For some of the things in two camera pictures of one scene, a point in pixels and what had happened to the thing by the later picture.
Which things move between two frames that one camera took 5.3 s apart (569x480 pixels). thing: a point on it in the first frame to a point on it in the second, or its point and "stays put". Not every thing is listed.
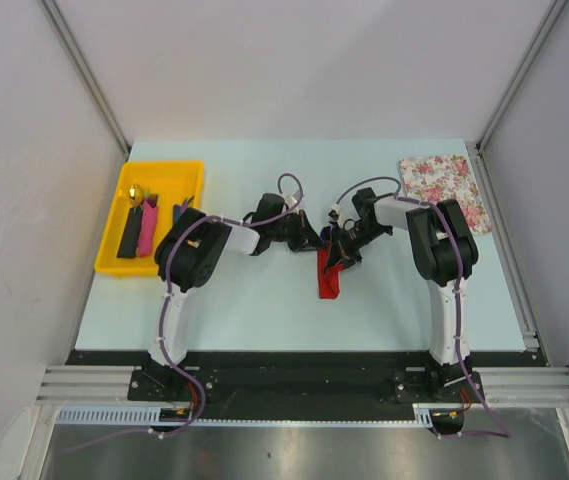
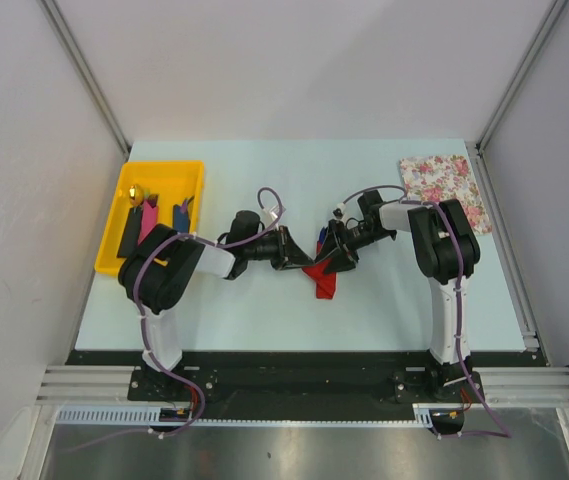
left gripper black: [306, 238] to [288, 253]
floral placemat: [438, 178] stays put
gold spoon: [136, 195] stays put
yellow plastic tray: [173, 181] stays put
